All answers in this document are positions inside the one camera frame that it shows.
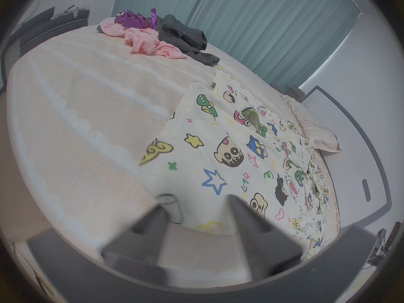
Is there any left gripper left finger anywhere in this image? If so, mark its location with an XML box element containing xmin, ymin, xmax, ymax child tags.
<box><xmin>102</xmin><ymin>205</ymin><xmax>170</xmax><ymax>266</ymax></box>

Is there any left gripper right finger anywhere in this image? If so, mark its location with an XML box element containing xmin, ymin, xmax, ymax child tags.
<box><xmin>227</xmin><ymin>195</ymin><xmax>304</xmax><ymax>281</ymax></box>

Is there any white printed pyjama top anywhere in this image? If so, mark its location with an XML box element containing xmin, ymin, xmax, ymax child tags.
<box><xmin>139</xmin><ymin>66</ymin><xmax>342</xmax><ymax>285</ymax></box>

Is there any bed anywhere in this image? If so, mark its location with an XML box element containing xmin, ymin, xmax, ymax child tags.
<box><xmin>5</xmin><ymin>24</ymin><xmax>393</xmax><ymax>293</ymax></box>

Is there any grey and white clothes heap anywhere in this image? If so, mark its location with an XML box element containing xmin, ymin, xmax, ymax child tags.
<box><xmin>52</xmin><ymin>5</ymin><xmax>82</xmax><ymax>20</ymax></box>

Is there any grey bedside table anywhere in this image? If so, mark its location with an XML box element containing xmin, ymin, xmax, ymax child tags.
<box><xmin>273</xmin><ymin>82</ymin><xmax>305</xmax><ymax>102</ymax></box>

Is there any pink garment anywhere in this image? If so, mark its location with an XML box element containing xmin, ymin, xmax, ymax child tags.
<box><xmin>97</xmin><ymin>18</ymin><xmax>187</xmax><ymax>59</ymax></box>

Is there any black garment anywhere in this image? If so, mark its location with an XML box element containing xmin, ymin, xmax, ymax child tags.
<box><xmin>155</xmin><ymin>15</ymin><xmax>220</xmax><ymax>66</ymax></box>

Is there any purple satin garment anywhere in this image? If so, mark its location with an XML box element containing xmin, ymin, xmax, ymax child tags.
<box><xmin>114</xmin><ymin>8</ymin><xmax>157</xmax><ymax>29</ymax></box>

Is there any dark grey chest of drawers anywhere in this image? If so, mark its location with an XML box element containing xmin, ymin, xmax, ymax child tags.
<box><xmin>19</xmin><ymin>7</ymin><xmax>90</xmax><ymax>56</ymax></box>

